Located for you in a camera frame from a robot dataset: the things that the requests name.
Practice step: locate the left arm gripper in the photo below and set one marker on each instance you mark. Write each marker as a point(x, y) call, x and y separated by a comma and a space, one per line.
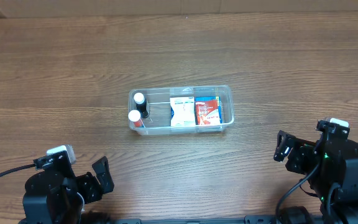
point(89, 185)

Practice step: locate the white bandage box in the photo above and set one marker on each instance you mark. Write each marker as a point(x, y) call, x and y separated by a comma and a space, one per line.
point(182, 111)

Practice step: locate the black bottle white cap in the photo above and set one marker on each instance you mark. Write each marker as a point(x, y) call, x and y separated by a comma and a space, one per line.
point(141, 104)

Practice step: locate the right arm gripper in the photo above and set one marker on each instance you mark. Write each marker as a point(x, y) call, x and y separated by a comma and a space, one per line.
point(298, 152)

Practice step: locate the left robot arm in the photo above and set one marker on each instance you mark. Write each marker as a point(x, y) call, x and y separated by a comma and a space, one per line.
point(50, 194)

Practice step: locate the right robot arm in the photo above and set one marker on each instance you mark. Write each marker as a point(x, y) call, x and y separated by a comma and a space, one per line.
point(335, 208)

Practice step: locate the blue lozenge box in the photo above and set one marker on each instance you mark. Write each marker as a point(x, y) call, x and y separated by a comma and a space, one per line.
point(218, 102)

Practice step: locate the red small box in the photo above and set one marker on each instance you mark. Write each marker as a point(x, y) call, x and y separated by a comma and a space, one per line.
point(207, 112)

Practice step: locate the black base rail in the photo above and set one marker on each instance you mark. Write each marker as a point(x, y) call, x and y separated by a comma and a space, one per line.
point(104, 218)

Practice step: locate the clear plastic container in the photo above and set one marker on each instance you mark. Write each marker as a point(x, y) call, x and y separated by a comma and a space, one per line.
point(214, 109)

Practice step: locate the orange tube white cap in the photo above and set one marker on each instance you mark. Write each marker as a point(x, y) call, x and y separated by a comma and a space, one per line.
point(135, 117)

